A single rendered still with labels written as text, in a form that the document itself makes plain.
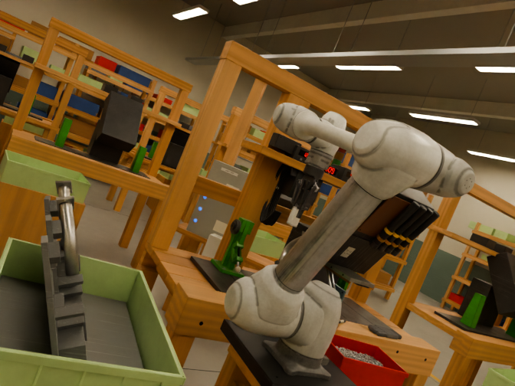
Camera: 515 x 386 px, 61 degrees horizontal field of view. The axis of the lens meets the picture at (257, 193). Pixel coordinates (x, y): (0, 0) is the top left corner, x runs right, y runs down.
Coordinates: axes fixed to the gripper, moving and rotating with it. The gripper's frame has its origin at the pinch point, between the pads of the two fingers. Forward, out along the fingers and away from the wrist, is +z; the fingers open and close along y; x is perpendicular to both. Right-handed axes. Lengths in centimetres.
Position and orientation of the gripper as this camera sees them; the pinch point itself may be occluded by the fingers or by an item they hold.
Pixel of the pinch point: (294, 217)
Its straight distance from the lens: 167.3
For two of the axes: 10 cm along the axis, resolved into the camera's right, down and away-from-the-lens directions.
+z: -3.8, 9.2, 0.6
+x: 8.2, 3.1, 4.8
